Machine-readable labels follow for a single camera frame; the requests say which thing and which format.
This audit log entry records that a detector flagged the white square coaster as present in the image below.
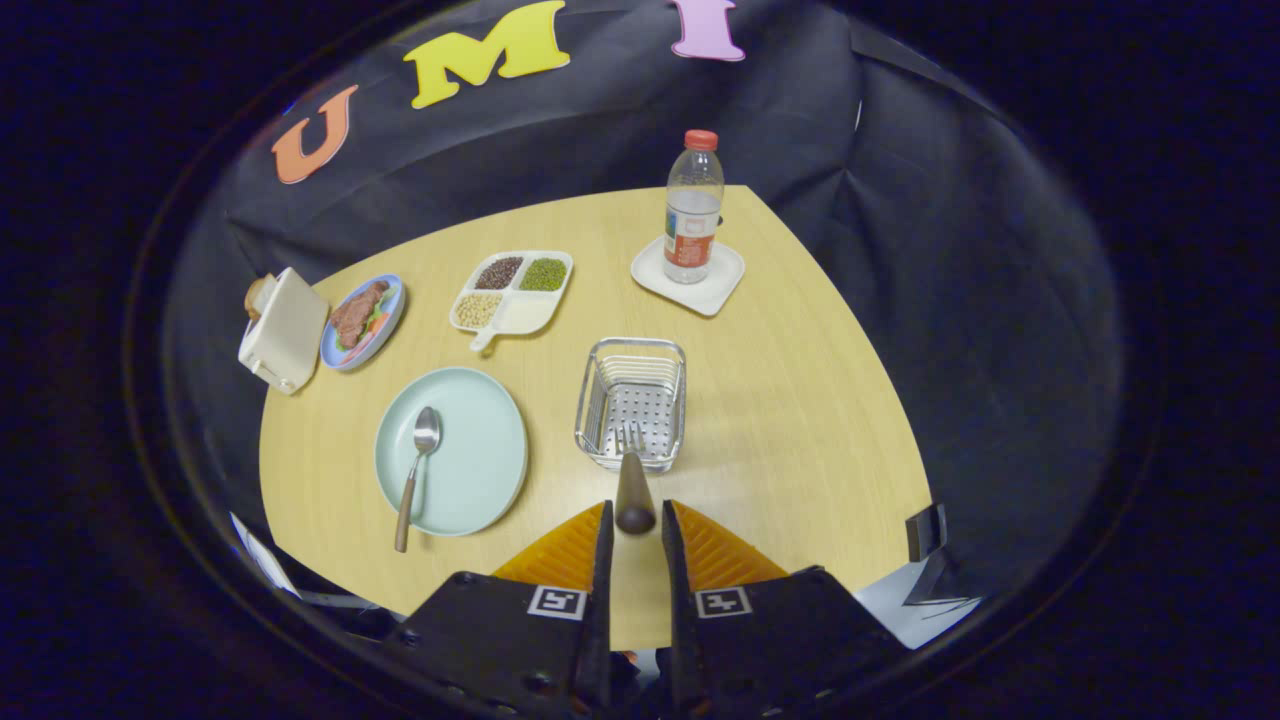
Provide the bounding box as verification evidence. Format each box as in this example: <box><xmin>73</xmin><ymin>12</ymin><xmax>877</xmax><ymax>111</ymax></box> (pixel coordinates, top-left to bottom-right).
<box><xmin>630</xmin><ymin>235</ymin><xmax>746</xmax><ymax>318</ymax></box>

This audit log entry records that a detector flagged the wooden-handled metal fork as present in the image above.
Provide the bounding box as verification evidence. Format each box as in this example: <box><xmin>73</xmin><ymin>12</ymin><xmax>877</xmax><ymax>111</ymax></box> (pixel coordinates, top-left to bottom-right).
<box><xmin>613</xmin><ymin>420</ymin><xmax>658</xmax><ymax>535</ymax></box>

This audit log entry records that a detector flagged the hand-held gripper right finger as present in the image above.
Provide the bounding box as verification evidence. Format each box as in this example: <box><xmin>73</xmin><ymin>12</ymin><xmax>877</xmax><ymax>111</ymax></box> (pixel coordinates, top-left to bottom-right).
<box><xmin>660</xmin><ymin>500</ymin><xmax>911</xmax><ymax>720</ymax></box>

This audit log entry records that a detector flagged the blue plate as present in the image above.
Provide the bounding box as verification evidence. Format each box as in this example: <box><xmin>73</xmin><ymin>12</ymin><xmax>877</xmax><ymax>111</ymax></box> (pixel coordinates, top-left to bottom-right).
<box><xmin>319</xmin><ymin>274</ymin><xmax>407</xmax><ymax>372</ymax></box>

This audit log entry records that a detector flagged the light green plate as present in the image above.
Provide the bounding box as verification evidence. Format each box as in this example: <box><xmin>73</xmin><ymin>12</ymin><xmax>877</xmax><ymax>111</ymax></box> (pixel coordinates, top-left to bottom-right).
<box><xmin>374</xmin><ymin>367</ymin><xmax>529</xmax><ymax>538</ymax></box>

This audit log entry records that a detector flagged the brown steak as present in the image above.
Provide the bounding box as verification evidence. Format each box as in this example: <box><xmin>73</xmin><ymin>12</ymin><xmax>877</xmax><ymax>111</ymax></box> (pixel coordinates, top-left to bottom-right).
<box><xmin>330</xmin><ymin>281</ymin><xmax>391</xmax><ymax>350</ymax></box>

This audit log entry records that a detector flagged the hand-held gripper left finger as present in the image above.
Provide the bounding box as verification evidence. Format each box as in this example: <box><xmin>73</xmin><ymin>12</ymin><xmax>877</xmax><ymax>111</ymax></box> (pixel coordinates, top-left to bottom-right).
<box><xmin>385</xmin><ymin>500</ymin><xmax>614</xmax><ymax>720</ymax></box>

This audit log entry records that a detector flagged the white toaster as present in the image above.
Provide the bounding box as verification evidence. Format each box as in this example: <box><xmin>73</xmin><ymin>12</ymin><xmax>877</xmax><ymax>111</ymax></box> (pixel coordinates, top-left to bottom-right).
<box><xmin>238</xmin><ymin>267</ymin><xmax>330</xmax><ymax>395</ymax></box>

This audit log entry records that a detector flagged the black backdrop cloth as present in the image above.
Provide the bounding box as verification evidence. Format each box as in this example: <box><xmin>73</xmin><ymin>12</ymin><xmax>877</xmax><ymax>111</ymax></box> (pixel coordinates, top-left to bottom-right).
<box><xmin>165</xmin><ymin>0</ymin><xmax>1121</xmax><ymax>601</ymax></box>

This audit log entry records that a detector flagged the black boxy object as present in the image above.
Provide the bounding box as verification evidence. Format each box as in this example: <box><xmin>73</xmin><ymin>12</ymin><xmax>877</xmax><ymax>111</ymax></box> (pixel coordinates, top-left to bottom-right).
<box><xmin>905</xmin><ymin>503</ymin><xmax>949</xmax><ymax>563</ymax></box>

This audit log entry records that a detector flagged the wooden-handled metal spoon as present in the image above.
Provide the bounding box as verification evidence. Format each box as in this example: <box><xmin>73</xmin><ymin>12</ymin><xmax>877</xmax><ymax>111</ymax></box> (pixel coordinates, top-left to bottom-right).
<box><xmin>394</xmin><ymin>406</ymin><xmax>442</xmax><ymax>554</ymax></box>

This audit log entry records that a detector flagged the white divided bean tray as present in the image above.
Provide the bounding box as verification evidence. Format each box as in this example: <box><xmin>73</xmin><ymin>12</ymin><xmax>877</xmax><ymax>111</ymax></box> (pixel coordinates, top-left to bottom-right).
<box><xmin>449</xmin><ymin>250</ymin><xmax>574</xmax><ymax>353</ymax></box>

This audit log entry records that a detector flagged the red-capped plastic water bottle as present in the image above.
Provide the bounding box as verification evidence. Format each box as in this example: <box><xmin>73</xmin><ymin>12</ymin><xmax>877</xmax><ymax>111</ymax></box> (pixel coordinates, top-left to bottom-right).
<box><xmin>663</xmin><ymin>129</ymin><xmax>725</xmax><ymax>285</ymax></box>

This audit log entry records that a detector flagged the metal wire basket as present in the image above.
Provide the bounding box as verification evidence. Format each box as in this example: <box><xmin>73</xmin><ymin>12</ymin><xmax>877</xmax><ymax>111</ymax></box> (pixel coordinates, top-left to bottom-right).
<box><xmin>574</xmin><ymin>337</ymin><xmax>688</xmax><ymax>474</ymax></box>

